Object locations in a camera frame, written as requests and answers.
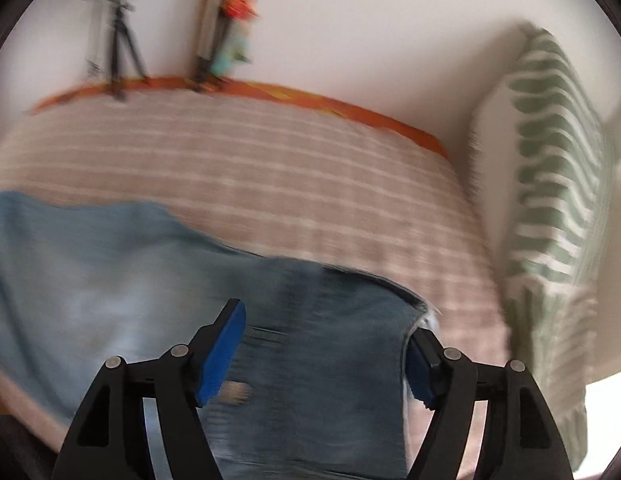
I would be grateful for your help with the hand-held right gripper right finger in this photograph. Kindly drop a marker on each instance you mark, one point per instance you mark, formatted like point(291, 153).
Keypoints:
point(418, 370)

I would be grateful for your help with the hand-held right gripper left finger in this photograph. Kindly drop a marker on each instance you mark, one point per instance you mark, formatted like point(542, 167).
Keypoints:
point(223, 355)

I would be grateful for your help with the light blue denim pants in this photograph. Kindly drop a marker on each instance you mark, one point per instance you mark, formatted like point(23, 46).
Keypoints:
point(115, 285)

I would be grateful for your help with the pink checked blanket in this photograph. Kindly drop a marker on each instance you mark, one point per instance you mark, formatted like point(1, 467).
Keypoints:
point(290, 185)

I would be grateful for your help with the green striped white pillow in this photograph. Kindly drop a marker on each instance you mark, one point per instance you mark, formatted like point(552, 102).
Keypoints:
point(545, 160)

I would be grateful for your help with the folded silver tripod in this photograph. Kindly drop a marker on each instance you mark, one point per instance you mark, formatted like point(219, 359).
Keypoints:
point(208, 25)

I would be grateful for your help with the small black tripod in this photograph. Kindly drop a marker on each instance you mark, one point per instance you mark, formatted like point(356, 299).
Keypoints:
point(118, 35)

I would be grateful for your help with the colourful floral scarf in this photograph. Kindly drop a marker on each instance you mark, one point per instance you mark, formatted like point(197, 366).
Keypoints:
point(235, 10)

